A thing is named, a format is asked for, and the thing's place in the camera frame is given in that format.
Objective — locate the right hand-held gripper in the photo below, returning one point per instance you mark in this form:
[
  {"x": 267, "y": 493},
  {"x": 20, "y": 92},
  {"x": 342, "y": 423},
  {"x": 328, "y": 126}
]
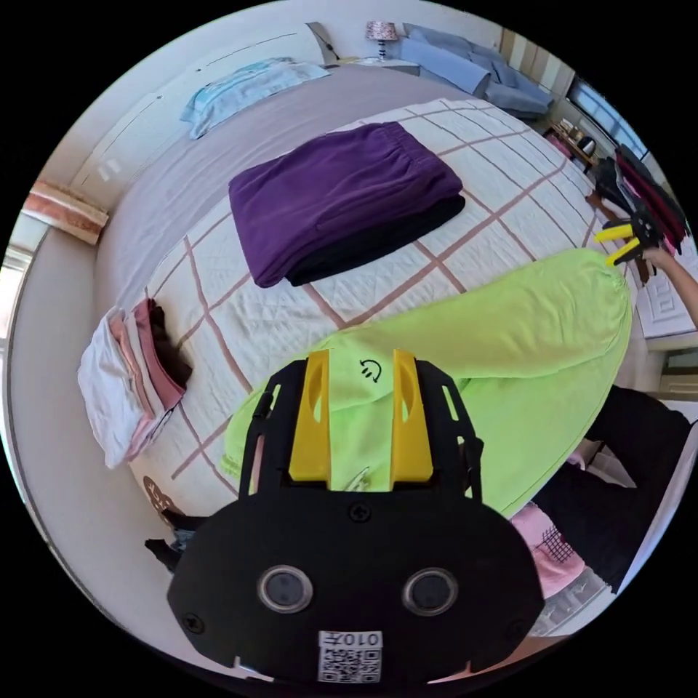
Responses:
[{"x": 646, "y": 226}]

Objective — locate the white cupboard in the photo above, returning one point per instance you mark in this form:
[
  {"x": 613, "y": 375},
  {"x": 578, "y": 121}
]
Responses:
[{"x": 668, "y": 305}]

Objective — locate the purple and black clothes pile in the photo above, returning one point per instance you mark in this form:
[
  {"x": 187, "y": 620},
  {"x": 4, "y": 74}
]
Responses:
[{"x": 338, "y": 185}]

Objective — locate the light green pants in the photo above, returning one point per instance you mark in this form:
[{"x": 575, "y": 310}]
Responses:
[{"x": 523, "y": 338}]

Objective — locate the light blue pillow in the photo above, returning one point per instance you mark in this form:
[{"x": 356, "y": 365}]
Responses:
[{"x": 245, "y": 90}]

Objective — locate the rack of hanging clothes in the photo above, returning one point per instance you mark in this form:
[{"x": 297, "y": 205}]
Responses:
[{"x": 638, "y": 185}]

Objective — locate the blue sofa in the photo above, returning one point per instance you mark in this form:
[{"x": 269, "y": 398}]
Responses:
[{"x": 469, "y": 68}]

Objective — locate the white and pink clothes pile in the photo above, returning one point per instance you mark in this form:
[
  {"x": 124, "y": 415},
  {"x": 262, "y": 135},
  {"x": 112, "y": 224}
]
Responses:
[{"x": 122, "y": 382}]

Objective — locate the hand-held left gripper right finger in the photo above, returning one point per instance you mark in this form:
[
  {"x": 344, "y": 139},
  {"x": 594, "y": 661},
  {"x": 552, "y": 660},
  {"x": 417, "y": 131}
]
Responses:
[{"x": 410, "y": 441}]

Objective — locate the person's right hand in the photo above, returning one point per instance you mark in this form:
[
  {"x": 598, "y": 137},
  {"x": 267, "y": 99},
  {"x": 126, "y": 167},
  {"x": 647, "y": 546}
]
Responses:
[{"x": 659, "y": 257}]

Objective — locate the table lamp with patterned shade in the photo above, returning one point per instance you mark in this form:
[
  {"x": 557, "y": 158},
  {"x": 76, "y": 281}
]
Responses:
[{"x": 380, "y": 34}]

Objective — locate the small table with kettle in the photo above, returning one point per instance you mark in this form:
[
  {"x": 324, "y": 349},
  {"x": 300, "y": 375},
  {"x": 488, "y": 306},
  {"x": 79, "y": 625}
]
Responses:
[{"x": 578, "y": 143}]

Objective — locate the person's right forearm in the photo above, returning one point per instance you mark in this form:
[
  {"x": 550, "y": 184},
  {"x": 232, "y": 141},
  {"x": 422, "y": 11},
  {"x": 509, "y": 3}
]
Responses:
[{"x": 684, "y": 281}]

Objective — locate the person's body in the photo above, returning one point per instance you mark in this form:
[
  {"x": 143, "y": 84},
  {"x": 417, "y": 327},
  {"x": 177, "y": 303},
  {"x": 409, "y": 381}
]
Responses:
[{"x": 616, "y": 491}]

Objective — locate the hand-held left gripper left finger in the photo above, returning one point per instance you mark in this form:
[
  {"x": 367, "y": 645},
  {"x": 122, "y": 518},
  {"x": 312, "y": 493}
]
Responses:
[{"x": 311, "y": 436}]

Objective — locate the window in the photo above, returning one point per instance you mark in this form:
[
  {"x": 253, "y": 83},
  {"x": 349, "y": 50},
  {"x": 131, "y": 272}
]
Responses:
[{"x": 605, "y": 112}]

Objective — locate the bed with checked quilt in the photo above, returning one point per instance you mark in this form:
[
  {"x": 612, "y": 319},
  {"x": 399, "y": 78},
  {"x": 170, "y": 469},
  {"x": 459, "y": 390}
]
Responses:
[{"x": 491, "y": 180}]

